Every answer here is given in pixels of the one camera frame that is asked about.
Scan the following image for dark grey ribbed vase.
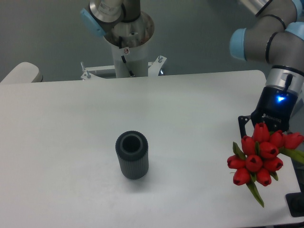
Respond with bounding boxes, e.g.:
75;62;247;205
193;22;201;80
115;131;149;180

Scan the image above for red tulip bouquet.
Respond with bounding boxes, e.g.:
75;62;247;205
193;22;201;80
227;123;304;207

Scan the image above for black device at table edge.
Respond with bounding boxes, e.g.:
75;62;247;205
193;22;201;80
285;192;304;218

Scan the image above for beige chair armrest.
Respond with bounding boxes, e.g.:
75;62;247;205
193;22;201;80
0;62;43;85

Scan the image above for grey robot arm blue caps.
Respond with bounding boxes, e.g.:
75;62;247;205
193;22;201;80
229;0;304;132

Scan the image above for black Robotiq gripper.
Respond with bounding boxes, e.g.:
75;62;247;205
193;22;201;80
238;86;298;138

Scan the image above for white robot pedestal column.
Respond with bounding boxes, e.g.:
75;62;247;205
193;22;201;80
104;11;155;69

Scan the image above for white pedestal base frame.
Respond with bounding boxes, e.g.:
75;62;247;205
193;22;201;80
80;55;167;80

